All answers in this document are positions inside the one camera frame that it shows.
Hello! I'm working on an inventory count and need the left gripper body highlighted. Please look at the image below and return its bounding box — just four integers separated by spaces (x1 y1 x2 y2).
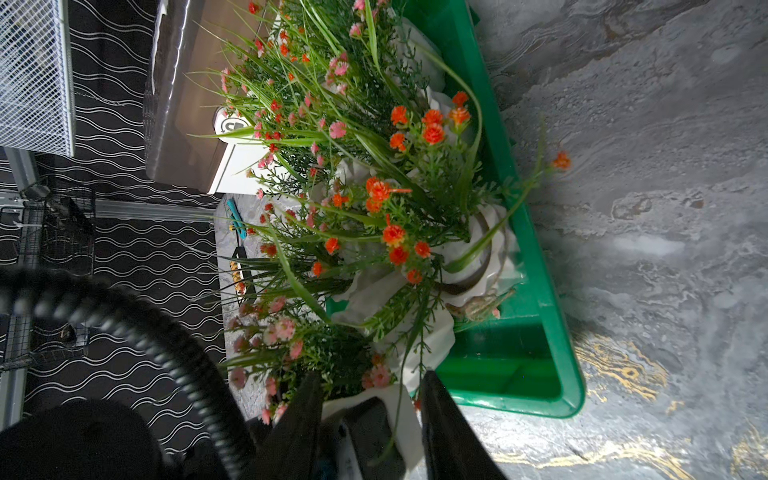
317 397 406 479

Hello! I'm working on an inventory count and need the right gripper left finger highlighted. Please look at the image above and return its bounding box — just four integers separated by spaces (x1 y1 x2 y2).
248 372 323 479

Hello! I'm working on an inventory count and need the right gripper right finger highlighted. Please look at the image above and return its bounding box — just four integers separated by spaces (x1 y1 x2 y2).
419 371 506 479

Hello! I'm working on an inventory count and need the pink flower pot back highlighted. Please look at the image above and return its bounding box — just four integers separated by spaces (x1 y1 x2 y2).
224 301 424 472

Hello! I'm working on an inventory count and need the pink flower pot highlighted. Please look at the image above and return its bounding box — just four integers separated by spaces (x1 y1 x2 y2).
215 1 345 185
224 301 424 472

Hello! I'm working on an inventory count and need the orange flower pot tray front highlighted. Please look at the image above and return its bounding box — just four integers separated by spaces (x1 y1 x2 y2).
323 89 574 322

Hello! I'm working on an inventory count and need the green plant pot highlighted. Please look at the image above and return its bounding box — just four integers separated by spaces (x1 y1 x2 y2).
238 121 380 229

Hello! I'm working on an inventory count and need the pink flower pot front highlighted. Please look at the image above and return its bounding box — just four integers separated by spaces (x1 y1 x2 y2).
215 1 345 185

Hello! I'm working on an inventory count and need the red flower pot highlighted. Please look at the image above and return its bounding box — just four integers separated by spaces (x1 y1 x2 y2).
229 223 455 399

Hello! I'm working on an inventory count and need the green grass pot back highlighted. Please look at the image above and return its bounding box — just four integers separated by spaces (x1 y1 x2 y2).
334 88 483 206

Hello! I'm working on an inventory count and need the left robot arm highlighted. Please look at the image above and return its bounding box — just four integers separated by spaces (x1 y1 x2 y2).
1 268 409 479

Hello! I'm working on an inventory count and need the brown lidded storage box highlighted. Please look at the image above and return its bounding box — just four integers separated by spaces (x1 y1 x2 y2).
143 1 275 194

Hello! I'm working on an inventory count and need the green plastic tray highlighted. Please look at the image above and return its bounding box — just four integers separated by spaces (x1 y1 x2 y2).
323 0 587 420

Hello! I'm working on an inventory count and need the black picture card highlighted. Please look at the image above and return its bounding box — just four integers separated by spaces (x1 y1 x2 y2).
229 246 255 302

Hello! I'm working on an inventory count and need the teal handled tool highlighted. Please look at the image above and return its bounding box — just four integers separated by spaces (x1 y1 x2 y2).
226 198 248 240

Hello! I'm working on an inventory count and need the black wire wall basket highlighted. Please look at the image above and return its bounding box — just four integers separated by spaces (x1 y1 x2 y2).
1 181 96 371

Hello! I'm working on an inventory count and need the white mesh wall basket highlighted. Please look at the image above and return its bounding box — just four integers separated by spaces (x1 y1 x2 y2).
1 0 75 156

